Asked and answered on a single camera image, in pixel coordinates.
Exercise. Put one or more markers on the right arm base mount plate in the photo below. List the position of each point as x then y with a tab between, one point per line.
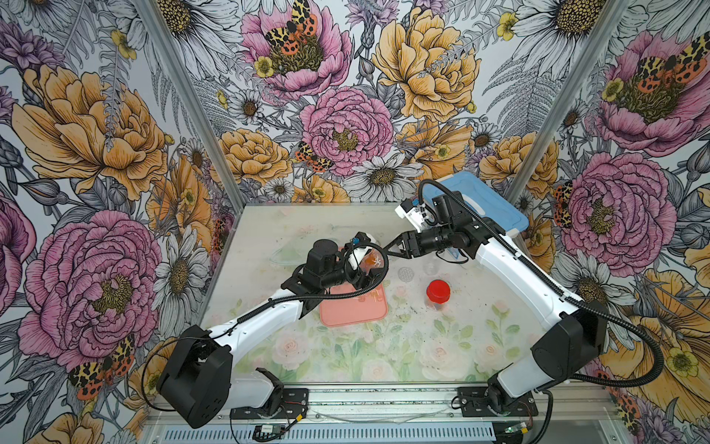
481	400

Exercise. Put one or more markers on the white lid candy jar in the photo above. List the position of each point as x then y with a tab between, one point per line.
373	261

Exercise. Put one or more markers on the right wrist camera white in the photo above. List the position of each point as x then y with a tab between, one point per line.
419	216

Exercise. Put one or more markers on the pink plastic tray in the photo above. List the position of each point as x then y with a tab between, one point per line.
346	312

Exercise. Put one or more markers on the white jar lid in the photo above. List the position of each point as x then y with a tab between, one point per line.
406	274

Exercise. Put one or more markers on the aluminium corner post right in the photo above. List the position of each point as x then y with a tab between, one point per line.
597	44

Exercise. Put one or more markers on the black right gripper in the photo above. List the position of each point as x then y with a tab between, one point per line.
410	240

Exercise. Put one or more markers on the aluminium corner post left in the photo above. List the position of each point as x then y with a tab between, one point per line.
156	27

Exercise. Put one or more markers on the blue lid storage box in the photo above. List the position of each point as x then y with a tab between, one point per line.
487	202

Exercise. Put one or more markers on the lollipop candies pile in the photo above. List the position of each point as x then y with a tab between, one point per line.
373	296

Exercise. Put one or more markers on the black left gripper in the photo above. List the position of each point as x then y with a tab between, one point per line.
367	278

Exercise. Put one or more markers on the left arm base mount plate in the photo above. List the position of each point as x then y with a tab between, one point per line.
261	395

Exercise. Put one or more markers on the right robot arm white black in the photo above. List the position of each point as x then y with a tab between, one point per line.
575	334

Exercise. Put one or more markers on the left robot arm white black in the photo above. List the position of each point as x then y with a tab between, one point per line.
198	380

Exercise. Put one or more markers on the red lid candy jar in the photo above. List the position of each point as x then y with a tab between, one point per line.
438	294

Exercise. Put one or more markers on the aluminium corner post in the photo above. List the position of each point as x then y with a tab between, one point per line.
597	44
156	27

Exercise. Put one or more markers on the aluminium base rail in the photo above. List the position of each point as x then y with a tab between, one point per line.
409	413

